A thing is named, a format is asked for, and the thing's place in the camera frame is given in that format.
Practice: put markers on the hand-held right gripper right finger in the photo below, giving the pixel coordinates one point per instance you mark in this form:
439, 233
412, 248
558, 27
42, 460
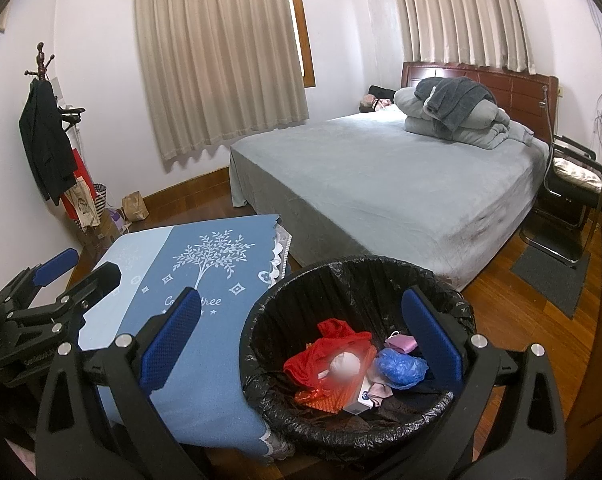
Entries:
431, 340

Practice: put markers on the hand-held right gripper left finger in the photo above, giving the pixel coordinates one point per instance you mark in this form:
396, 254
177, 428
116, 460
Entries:
171, 340

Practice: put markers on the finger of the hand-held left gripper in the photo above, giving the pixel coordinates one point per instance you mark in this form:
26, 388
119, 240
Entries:
103, 280
56, 265

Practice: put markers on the pink face mask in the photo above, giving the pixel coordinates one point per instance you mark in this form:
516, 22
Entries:
401, 342

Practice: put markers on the blue plastic bag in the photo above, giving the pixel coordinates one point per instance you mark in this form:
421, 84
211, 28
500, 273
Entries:
401, 367

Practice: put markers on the white wad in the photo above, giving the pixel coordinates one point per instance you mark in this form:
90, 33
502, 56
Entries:
346, 367

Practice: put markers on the white cardboard box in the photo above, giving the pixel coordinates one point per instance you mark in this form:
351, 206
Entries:
358, 402

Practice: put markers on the orange spiky mat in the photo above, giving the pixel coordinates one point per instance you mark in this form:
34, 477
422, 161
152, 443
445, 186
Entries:
326, 402

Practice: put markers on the red cloth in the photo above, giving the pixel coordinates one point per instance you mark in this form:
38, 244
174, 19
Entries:
306, 365

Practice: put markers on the black lined trash bin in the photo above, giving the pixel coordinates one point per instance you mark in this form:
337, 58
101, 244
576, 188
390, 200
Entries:
301, 285

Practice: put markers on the purple white appliance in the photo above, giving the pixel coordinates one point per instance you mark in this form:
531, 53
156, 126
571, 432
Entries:
116, 217

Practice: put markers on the blue tree print tablecloth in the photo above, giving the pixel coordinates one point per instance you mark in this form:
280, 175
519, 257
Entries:
206, 395

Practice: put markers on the beige tote bag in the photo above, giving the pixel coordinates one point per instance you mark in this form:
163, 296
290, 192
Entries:
83, 205

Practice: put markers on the brown paper bag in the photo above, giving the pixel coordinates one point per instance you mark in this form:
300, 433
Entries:
135, 207

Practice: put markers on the striped basket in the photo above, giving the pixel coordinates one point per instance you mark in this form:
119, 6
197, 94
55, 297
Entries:
101, 200

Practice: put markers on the red bag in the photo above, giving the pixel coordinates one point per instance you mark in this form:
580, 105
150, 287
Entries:
79, 165

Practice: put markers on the black coat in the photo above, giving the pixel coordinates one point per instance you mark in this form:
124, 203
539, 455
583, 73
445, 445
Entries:
46, 145

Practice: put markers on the grey floor mat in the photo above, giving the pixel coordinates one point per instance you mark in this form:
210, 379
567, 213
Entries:
551, 280

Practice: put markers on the white lace table cover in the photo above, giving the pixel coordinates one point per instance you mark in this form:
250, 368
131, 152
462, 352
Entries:
280, 255

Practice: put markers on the black clothes hanger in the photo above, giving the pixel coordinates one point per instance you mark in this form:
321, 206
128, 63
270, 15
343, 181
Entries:
73, 110

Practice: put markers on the bed with grey sheet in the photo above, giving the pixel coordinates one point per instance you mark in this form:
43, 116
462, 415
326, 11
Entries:
381, 185

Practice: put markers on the black folding chair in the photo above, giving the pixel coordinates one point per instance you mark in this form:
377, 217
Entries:
576, 201

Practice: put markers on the wooden coat rack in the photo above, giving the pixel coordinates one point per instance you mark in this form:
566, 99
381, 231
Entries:
41, 52

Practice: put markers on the patterned chair cushion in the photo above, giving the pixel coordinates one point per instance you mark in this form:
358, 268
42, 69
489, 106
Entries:
576, 172

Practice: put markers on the grey pillow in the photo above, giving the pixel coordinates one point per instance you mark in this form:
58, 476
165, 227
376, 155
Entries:
521, 135

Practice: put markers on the grey pillows and blanket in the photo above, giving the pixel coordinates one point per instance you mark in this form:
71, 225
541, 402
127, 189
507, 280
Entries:
408, 102

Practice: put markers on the dark grey towel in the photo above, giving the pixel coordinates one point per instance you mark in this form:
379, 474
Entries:
456, 97

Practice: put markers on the pink cloth bundle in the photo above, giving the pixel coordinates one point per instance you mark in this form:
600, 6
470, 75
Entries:
371, 102

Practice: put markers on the wide beige curtain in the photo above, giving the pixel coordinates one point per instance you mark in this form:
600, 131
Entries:
216, 60

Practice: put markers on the black bag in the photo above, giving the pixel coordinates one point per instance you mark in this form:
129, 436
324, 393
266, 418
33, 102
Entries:
383, 92

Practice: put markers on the wooden headboard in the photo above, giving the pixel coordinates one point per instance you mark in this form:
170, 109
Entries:
526, 95

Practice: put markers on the narrow beige curtain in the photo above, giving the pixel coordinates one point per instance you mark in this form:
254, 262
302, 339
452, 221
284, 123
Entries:
461, 10

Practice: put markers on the wooden window frame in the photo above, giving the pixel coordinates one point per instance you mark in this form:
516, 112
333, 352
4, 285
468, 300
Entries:
306, 50

